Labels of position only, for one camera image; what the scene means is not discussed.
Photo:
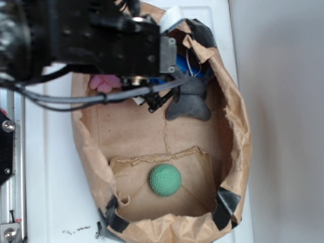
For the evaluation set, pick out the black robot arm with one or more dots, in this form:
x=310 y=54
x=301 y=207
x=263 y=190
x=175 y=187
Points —
x=16 y=43

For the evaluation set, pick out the blue cylinder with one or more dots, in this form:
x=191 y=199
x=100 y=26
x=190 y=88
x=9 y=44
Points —
x=182 y=63

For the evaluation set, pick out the pink plush bunny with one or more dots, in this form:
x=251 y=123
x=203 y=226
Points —
x=104 y=83

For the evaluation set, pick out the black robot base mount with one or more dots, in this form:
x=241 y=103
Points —
x=7 y=147

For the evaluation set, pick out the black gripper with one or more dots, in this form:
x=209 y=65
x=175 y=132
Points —
x=96 y=37

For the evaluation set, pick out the brown paper bag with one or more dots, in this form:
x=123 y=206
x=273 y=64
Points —
x=120 y=144

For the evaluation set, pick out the grey plush toy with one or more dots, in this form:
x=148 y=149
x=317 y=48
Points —
x=192 y=99

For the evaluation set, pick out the aluminium frame rail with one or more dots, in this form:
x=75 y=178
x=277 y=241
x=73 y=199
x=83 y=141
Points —
x=13 y=192

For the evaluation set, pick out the green dimpled ball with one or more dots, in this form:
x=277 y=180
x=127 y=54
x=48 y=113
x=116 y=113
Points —
x=165 y=180

